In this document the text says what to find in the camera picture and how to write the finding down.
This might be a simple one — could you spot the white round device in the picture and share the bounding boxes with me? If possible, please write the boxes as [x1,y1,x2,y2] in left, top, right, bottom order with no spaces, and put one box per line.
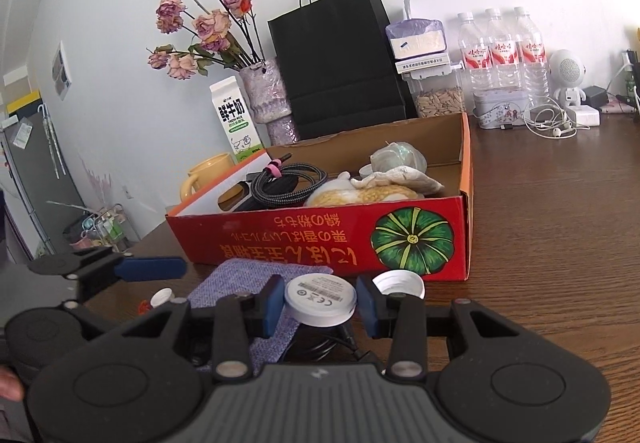
[283,273,359,325]

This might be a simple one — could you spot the purple knit cloth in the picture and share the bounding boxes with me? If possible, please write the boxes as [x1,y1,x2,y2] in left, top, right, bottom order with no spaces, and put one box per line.
[187,258,335,366]

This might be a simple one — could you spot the white earphones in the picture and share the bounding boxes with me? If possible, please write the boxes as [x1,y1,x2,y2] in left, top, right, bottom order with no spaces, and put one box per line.
[522,98,578,140]

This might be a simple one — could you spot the yellow mug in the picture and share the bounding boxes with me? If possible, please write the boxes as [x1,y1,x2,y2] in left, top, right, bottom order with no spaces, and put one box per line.
[180,153,236,201]

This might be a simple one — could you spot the clear seed container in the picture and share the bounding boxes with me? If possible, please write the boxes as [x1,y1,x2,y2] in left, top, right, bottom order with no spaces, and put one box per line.
[395,58,466,120]

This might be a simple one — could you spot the small white orange bottle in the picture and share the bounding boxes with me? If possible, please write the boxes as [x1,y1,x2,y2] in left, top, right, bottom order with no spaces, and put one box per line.
[139,288,174,316]

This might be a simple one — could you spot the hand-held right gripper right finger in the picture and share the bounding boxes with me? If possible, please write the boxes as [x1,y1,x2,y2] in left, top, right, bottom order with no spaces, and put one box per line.
[356,274,523,380]

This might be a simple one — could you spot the metal wire rack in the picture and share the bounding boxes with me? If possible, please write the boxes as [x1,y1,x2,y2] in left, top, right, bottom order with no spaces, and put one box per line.
[47,200,138,256]

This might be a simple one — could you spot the grey refrigerator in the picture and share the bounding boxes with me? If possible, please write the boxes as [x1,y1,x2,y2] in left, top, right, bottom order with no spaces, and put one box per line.
[0,113,86,259]

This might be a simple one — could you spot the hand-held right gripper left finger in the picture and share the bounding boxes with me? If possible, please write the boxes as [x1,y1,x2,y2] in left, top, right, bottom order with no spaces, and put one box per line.
[105,274,287,379]

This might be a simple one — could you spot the black braided cable coil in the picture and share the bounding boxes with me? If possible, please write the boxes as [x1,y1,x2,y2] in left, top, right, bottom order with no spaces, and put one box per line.
[248,162,328,210]

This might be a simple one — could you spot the white sock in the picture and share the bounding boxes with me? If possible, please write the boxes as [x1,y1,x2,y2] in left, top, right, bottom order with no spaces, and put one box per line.
[350,164,446,198]

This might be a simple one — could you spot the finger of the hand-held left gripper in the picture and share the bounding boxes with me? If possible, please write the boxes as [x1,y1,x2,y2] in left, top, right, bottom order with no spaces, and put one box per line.
[27,245,187,304]
[59,299,125,332]

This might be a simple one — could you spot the dried pink roses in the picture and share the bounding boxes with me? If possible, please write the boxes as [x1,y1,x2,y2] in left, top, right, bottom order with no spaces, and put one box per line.
[146,0,266,81]

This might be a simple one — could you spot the red label water bottle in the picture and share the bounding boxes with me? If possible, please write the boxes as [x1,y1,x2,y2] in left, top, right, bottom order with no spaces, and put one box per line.
[484,8,523,91]
[514,6,551,106]
[457,12,493,94]

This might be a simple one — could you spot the pink patterned pouch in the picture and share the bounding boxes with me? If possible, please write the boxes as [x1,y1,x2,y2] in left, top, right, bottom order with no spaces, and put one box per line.
[600,100,640,115]

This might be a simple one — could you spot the yellow white plush toy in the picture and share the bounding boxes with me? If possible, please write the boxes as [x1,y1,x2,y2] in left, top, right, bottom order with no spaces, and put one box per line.
[305,173,426,210]

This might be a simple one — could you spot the person's left hand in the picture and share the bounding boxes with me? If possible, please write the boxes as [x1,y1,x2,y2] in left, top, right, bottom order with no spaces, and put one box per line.
[0,365,25,402]

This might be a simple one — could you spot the patterned tin box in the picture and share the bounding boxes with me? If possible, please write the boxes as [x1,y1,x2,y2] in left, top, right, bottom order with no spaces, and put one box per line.
[472,88,531,130]

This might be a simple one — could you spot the red cardboard box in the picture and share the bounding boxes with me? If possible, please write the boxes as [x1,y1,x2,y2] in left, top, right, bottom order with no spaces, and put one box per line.
[165,112,473,283]

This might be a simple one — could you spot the purple tissue pack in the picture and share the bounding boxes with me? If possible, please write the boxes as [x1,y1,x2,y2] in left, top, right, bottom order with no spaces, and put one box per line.
[385,0,447,62]

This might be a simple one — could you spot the white robot speaker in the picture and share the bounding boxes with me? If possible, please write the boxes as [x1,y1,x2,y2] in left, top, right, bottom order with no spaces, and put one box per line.
[547,49,587,106]

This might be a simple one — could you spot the clear plastic bag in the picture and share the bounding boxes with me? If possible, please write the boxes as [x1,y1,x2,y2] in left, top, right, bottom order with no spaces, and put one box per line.
[370,140,428,174]

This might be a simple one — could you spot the white charger block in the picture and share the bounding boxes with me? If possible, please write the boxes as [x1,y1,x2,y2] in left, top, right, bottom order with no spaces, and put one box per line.
[565,105,602,128]

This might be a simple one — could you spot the white wall panel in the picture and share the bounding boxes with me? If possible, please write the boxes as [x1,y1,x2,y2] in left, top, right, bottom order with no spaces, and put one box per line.
[52,40,73,101]

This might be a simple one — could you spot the white round lid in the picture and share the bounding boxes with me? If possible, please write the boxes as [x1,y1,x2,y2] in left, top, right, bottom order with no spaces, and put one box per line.
[372,270,427,301]

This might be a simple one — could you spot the purple glitter vase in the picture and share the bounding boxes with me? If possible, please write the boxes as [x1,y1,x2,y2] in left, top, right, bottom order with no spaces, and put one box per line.
[239,59,301,146]

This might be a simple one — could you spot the black paper bag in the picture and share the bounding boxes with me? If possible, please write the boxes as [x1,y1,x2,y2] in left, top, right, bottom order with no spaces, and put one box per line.
[267,0,418,141]

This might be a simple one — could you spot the white green milk carton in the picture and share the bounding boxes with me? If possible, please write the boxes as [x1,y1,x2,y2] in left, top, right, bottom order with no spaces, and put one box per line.
[209,77,265,166]

